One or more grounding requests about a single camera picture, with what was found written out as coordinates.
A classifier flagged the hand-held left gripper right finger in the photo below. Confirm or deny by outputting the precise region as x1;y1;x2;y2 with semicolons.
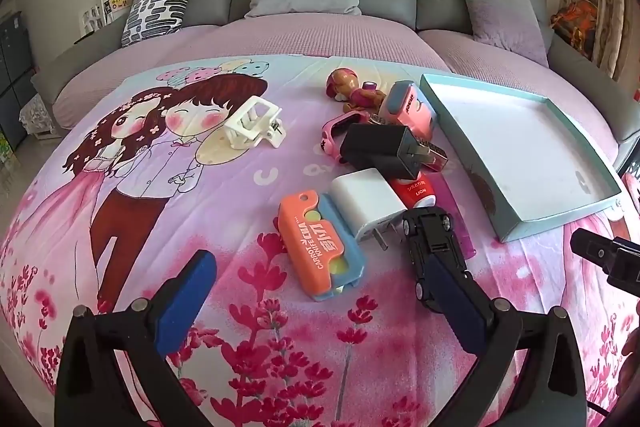
425;252;587;427

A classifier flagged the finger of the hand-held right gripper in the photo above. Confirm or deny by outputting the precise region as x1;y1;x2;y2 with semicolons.
570;228;615;267

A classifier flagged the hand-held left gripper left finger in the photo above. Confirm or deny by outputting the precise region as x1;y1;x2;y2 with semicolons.
54;249;218;427

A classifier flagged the black toy car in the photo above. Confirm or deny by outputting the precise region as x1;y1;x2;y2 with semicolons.
401;208;473;315

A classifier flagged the red and white tube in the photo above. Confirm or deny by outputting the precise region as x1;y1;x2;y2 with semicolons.
387;171;477;260

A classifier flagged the teal box lid tray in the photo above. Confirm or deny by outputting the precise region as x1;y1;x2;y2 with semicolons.
419;73;623;244

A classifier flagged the white wall charger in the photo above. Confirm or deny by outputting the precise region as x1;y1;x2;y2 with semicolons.
327;168;408;253

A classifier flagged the gold patterned lighter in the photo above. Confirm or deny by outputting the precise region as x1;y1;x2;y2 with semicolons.
417;139;448;172

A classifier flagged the black wall charger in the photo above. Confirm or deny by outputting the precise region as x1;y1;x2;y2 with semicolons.
340;123;433;172

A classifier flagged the white hair clip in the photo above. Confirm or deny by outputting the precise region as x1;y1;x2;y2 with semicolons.
223;96;286;151

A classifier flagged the pink and blue plastic case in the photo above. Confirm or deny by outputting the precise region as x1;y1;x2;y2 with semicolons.
377;80;439;141

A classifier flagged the cartoon printed blanket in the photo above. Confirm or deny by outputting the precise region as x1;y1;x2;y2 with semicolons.
0;54;640;427

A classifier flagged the pink kids watch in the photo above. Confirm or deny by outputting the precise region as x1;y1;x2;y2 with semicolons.
318;111;368;165

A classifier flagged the pink puppy toy figure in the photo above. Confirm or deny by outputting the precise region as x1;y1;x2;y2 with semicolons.
326;68;388;114

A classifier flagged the pink sofa cover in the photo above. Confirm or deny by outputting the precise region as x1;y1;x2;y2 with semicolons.
52;14;621;142

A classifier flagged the dark grey cabinet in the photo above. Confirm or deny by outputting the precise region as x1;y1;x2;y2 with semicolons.
0;11;37;148

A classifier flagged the black and white patterned pillow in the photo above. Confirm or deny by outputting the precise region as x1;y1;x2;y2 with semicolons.
120;0;200;48

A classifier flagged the yellow label book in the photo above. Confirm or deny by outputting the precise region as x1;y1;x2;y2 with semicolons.
102;0;130;25

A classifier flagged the white cutout frame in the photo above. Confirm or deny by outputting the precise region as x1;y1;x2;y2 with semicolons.
79;0;108;38

